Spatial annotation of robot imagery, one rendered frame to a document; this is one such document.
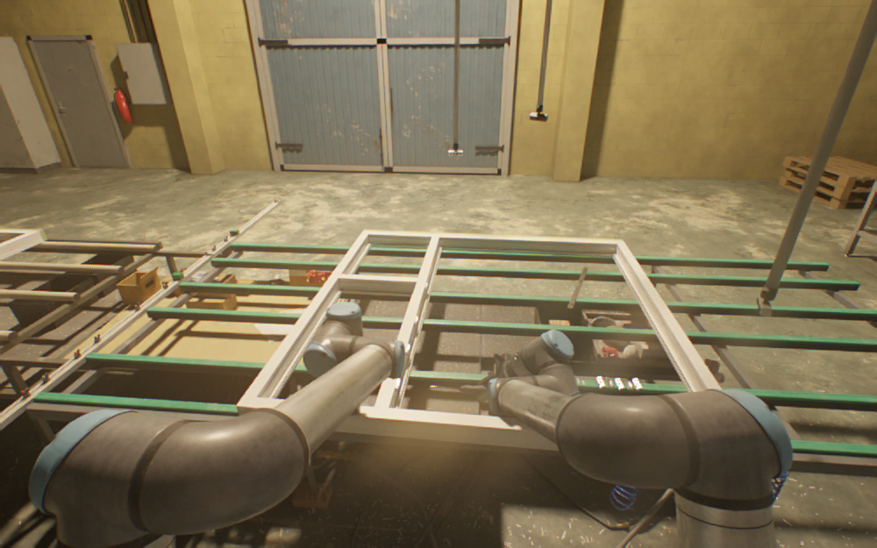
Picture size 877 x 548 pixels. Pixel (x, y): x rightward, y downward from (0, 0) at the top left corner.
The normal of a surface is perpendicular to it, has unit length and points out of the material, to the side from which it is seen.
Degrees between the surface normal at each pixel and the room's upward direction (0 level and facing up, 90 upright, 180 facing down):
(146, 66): 90
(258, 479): 68
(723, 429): 34
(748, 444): 54
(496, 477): 0
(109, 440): 10
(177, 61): 90
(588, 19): 90
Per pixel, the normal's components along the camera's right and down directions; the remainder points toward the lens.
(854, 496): 0.00, -0.89
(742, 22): -0.09, 0.45
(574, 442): -0.86, -0.07
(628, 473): -0.47, 0.42
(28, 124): 1.00, 0.04
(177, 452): 0.15, -0.75
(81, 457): -0.10, -0.52
